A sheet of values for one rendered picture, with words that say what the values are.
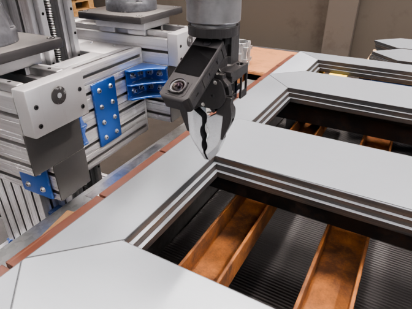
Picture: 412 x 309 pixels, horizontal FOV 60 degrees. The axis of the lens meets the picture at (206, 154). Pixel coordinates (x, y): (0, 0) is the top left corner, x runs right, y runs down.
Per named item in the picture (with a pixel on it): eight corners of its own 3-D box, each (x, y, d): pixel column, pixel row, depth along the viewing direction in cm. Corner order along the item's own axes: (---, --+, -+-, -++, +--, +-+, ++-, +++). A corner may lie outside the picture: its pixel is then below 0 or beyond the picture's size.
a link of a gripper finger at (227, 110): (234, 138, 56) (236, 84, 51) (230, 143, 55) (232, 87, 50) (208, 132, 58) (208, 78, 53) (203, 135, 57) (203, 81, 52)
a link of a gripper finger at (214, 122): (236, 151, 62) (239, 101, 57) (221, 167, 58) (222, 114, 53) (221, 147, 63) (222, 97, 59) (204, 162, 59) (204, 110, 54)
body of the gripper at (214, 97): (247, 99, 58) (252, 21, 52) (224, 118, 52) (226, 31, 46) (206, 91, 62) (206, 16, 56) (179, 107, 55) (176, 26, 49)
